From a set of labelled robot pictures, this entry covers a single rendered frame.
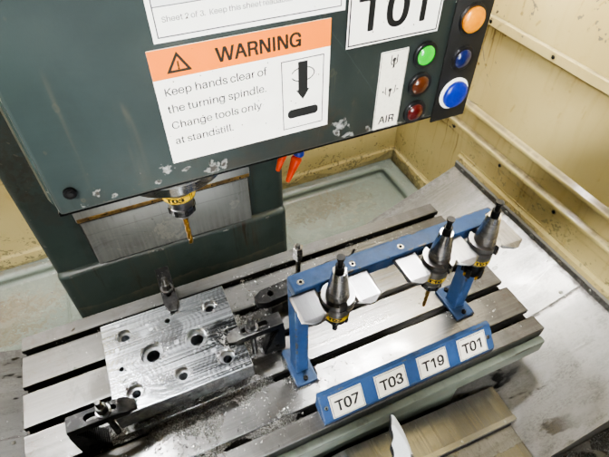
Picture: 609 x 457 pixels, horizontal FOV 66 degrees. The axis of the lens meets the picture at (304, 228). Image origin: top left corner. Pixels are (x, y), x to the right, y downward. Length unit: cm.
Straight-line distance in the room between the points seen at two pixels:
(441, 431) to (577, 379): 39
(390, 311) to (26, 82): 102
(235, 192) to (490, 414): 90
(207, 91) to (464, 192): 139
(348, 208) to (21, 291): 125
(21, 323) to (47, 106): 147
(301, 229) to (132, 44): 151
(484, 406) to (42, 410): 106
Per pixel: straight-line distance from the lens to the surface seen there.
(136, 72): 40
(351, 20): 44
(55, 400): 124
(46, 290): 189
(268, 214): 150
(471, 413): 135
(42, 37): 39
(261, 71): 42
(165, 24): 39
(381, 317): 123
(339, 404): 107
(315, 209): 193
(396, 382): 111
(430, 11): 49
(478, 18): 52
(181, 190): 64
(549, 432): 142
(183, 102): 42
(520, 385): 144
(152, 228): 138
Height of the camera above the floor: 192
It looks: 46 degrees down
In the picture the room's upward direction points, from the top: straight up
